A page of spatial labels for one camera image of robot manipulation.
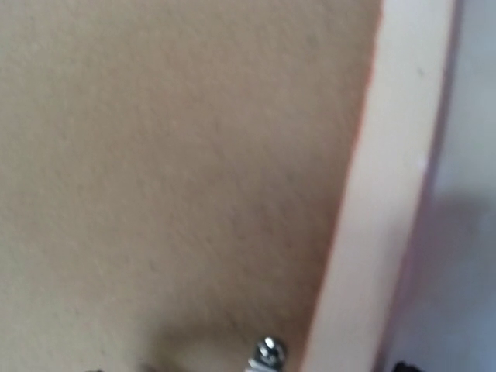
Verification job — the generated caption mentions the brown backing board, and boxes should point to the brown backing board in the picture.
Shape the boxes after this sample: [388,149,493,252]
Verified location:
[1,1,381,371]

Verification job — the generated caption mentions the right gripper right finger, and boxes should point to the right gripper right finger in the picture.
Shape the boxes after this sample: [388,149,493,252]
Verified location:
[392,361,423,372]

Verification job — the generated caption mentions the red wooden picture frame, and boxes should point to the red wooden picture frame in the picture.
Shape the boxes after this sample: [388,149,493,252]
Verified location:
[300,1,458,371]

